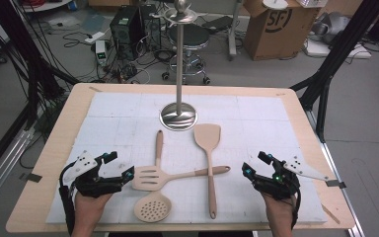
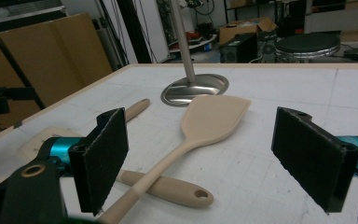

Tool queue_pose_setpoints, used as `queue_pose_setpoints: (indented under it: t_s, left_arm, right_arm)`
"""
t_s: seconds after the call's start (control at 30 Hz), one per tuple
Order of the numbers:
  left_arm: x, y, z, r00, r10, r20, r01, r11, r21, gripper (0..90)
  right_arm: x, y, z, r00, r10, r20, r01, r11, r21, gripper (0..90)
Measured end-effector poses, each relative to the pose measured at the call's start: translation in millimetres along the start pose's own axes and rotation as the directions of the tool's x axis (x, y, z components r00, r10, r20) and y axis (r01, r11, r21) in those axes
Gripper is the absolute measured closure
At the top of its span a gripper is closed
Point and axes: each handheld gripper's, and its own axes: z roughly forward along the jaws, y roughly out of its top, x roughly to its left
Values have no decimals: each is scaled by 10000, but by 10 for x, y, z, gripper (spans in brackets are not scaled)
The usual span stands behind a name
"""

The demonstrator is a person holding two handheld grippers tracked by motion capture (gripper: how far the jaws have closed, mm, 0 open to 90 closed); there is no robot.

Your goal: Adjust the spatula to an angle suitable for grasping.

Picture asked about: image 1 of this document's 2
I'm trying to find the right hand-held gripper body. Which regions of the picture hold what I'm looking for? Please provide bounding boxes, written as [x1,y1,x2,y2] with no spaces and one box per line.
[252,155,330,201]

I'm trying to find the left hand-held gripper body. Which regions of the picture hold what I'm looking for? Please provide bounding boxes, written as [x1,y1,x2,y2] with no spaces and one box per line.
[60,149,131,199]

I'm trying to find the beige slotted spatula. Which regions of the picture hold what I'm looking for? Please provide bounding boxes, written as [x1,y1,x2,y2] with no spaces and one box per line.
[131,165,232,193]

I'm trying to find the beige skimmer spoon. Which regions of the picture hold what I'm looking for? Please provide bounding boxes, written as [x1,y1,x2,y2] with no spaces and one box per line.
[133,129,173,223]

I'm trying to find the beige solid spatula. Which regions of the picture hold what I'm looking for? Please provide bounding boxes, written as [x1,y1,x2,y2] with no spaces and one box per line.
[193,123,222,220]

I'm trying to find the steel utensil stand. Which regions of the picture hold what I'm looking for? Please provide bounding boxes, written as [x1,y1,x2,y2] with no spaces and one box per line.
[150,0,209,132]

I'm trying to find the person's right hand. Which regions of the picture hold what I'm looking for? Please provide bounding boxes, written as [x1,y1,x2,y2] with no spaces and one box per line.
[261,192,298,228]

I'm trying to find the person's left hand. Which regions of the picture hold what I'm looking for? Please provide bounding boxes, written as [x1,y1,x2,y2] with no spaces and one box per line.
[73,192,114,228]

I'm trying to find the grey tape piece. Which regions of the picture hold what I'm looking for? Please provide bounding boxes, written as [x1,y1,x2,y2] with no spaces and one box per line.
[325,179,347,190]
[19,172,43,184]

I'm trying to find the white device green display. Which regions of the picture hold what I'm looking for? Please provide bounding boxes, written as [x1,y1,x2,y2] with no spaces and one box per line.
[94,39,109,66]

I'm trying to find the cardboard box round logo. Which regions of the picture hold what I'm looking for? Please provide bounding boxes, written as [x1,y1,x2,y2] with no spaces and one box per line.
[242,0,322,62]

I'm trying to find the white power strip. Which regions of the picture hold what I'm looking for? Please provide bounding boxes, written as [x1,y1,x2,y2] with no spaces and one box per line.
[84,31,107,45]

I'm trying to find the white flat board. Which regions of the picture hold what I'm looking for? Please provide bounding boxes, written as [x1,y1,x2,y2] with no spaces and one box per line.
[303,39,373,60]

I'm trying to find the black computer tower green sticker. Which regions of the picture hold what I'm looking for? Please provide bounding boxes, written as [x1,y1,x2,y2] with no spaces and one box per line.
[109,4,146,62]

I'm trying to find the white stand pole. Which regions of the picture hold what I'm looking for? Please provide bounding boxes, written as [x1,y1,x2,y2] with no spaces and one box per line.
[227,0,245,62]

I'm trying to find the black round stool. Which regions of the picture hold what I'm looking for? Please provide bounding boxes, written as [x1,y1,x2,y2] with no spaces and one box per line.
[162,23,211,86]

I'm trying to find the black laptop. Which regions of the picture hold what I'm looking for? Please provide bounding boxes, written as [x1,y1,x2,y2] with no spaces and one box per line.
[200,15,235,35]

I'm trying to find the grey bag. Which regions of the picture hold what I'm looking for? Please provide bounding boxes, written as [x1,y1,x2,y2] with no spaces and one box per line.
[310,12,352,45]

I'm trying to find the white round disc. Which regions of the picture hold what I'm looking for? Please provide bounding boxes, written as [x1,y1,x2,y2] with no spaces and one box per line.
[262,0,289,11]

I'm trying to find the round white table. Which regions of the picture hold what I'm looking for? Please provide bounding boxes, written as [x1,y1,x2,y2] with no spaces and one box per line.
[21,0,74,14]

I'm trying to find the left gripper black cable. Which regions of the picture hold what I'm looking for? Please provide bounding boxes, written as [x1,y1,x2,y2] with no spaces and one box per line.
[58,161,77,237]

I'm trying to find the aluminium rail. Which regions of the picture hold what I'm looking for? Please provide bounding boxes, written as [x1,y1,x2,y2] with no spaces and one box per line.
[0,126,37,216]
[305,110,366,237]

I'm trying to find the tangle of floor cables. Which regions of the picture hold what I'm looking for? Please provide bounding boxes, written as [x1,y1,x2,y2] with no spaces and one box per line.
[62,31,179,85]

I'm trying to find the black metal frame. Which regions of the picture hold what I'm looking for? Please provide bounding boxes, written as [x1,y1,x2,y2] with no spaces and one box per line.
[289,0,379,143]
[0,0,80,131]

